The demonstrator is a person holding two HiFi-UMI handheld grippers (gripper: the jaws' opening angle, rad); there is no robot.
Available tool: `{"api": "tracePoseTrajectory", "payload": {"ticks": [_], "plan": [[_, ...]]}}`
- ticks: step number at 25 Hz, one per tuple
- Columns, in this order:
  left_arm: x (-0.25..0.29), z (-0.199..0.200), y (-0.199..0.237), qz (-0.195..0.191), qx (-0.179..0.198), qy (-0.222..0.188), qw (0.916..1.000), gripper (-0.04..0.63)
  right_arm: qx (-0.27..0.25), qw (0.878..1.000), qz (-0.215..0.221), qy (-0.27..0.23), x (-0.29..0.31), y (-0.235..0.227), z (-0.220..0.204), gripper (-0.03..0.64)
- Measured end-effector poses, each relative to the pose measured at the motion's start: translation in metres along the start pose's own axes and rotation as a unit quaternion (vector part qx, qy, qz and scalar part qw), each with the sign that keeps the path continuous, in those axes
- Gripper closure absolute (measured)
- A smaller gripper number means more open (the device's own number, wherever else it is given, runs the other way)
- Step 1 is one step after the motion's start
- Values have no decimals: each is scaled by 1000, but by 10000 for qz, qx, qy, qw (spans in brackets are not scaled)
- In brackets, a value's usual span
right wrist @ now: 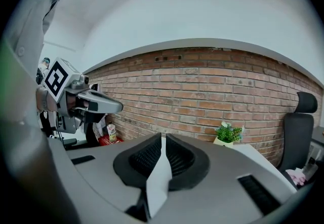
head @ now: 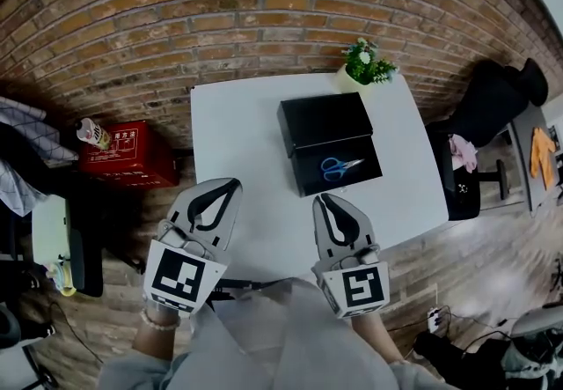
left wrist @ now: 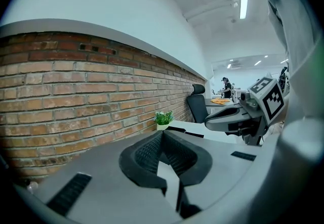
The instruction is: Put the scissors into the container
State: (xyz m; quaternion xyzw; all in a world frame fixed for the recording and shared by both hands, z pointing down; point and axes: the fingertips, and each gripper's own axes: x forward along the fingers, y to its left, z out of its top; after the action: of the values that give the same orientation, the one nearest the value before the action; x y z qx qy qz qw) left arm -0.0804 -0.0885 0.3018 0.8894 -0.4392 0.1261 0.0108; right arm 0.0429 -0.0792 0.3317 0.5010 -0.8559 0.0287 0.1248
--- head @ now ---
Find red box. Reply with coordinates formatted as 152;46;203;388
77;119;180;188

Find pink cloth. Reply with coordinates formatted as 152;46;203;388
448;135;479;173

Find orange garment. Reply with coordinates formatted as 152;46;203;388
529;127;558;190

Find white patterned cloth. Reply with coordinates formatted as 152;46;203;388
0;96;78;217

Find white power strip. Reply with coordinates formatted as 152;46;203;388
427;306;443;334

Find potted green plant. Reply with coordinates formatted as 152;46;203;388
334;37;399;94

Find person's grey clothing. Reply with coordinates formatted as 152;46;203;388
99;276;458;390

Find white drink bottle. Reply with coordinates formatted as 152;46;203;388
76;117;111;151

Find white cabinet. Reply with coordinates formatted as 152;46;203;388
31;194;74;266

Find black cable connector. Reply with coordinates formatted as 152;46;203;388
206;276;300;305

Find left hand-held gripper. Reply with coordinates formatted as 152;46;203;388
143;178;243;314

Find person's right forearm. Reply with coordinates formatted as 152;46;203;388
350;313;406;365

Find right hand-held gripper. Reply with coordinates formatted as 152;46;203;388
311;193;391;320

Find black storage box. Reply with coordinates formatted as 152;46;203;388
276;92;384;198

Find blue-handled scissors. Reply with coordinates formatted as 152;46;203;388
319;156;366;183

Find white bead bracelet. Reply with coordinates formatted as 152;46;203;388
140;307;181;332

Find person's left forearm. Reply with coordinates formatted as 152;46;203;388
134;306;181;363

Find black office chair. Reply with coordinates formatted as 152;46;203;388
424;57;550;222

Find dark grey desk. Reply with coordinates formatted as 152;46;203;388
508;104;558;213

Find pale yellow plastic item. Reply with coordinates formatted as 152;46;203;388
46;262;78;297

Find grey standing fan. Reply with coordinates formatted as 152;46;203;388
509;306;563;336

